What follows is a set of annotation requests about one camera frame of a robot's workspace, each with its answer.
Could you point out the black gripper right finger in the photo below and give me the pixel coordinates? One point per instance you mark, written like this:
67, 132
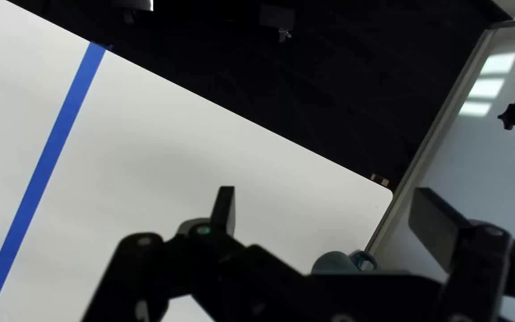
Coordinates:
478, 257

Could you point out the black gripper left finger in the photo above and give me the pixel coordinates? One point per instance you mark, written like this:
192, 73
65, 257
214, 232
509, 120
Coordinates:
146, 270

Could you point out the dark green speckled mug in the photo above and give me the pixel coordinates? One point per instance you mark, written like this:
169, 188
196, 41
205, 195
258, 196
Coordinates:
335, 261

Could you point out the blue tape line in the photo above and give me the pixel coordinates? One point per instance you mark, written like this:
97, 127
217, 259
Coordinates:
49, 157

